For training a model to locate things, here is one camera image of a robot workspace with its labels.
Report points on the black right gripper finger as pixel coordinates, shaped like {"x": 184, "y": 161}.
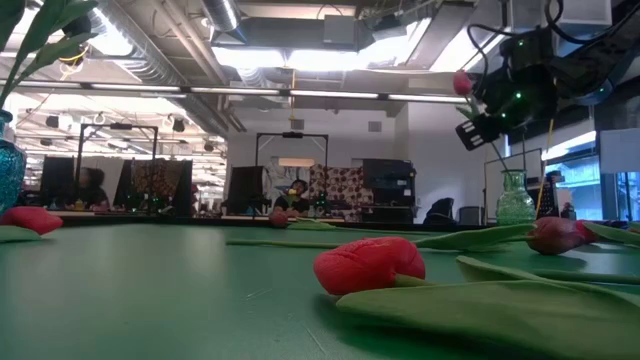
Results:
{"x": 477, "y": 134}

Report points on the tulips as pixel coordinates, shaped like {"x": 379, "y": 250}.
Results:
{"x": 60, "y": 50}
{"x": 55, "y": 15}

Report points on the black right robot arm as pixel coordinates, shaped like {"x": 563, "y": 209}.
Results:
{"x": 600, "y": 55}

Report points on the green glass vase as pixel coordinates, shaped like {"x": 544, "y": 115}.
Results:
{"x": 516, "y": 202}

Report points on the blue glass vase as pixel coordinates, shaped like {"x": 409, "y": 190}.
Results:
{"x": 10, "y": 175}

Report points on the whiteboard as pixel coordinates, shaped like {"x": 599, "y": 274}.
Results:
{"x": 492, "y": 187}

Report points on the grey bin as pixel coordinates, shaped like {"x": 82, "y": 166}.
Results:
{"x": 470, "y": 214}

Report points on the black office chair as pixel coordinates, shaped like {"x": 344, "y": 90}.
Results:
{"x": 440, "y": 210}

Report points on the black mesh stand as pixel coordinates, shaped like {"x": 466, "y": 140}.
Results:
{"x": 548, "y": 200}

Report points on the black cabinet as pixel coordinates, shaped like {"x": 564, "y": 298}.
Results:
{"x": 387, "y": 185}

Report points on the white window blind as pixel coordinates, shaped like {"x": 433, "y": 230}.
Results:
{"x": 620, "y": 150}

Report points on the red patterned backdrop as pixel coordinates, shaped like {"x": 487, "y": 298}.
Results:
{"x": 345, "y": 185}

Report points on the person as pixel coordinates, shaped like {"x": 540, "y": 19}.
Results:
{"x": 92, "y": 192}
{"x": 292, "y": 202}

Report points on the black upright panel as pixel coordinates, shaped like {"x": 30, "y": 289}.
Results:
{"x": 245, "y": 187}

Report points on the long ceiling light bar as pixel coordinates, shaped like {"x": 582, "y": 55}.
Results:
{"x": 235, "y": 91}

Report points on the black ceiling spotlight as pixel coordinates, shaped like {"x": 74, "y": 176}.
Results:
{"x": 178, "y": 125}
{"x": 209, "y": 147}

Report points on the green table mat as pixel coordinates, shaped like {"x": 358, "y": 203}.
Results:
{"x": 150, "y": 300}

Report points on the grey wall vent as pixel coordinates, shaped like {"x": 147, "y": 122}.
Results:
{"x": 375, "y": 126}
{"x": 297, "y": 124}

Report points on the black metal gantry frame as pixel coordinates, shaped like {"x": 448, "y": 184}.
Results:
{"x": 120, "y": 126}
{"x": 292, "y": 135}

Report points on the grey rectangular ceiling duct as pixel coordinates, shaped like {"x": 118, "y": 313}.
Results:
{"x": 280, "y": 32}

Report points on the round silver air duct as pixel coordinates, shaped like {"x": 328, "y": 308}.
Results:
{"x": 220, "y": 12}

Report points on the ribbed silver air duct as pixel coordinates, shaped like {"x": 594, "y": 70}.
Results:
{"x": 150, "y": 60}

